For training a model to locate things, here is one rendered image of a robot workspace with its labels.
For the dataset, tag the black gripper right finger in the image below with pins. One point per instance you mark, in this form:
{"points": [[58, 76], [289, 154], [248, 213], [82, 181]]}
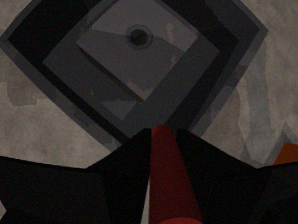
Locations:
{"points": [[229, 191]]}

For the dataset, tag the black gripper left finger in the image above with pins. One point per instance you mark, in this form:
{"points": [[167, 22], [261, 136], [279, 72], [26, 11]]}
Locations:
{"points": [[110, 191]]}

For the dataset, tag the dark red peg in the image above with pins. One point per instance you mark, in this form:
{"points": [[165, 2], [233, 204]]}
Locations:
{"points": [[171, 196]]}

